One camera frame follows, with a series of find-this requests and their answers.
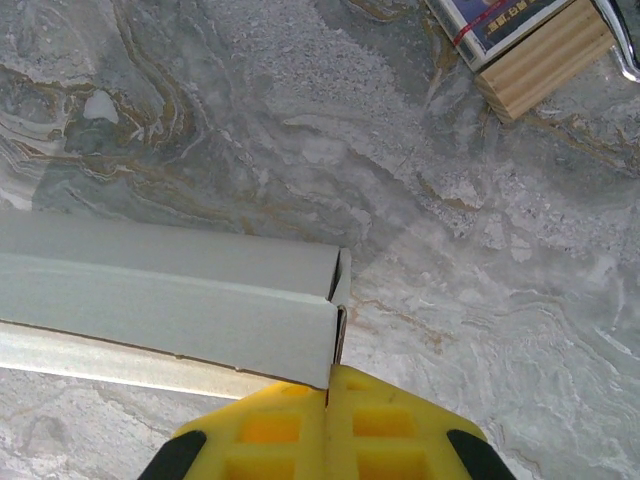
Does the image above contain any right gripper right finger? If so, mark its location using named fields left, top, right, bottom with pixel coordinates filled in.
left=327, top=364, right=514, bottom=480

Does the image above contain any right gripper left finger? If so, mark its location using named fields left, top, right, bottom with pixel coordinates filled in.
left=142, top=382, right=331, bottom=480

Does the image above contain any white paper box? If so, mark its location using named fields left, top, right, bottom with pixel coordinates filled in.
left=0, top=209, right=354, bottom=401

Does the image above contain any purple card box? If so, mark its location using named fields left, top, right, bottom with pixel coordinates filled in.
left=424, top=0, right=576, bottom=71

